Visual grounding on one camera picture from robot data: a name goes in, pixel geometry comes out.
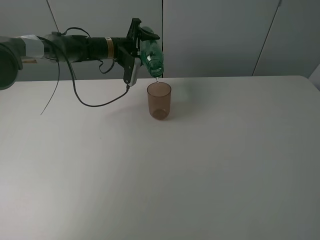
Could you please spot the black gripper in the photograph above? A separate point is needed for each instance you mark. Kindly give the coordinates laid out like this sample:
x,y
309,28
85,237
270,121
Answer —
x,y
127,48

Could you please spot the green transparent plastic bottle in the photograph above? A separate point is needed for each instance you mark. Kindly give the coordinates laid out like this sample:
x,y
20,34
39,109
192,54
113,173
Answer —
x,y
151,56

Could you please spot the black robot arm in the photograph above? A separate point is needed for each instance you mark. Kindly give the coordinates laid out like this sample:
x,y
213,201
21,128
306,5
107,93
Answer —
x,y
61,47

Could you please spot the pink translucent plastic cup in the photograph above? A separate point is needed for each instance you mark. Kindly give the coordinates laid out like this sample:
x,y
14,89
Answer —
x,y
159,100

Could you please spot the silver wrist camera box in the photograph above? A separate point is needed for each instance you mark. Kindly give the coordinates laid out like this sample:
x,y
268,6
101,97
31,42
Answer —
x,y
131,70

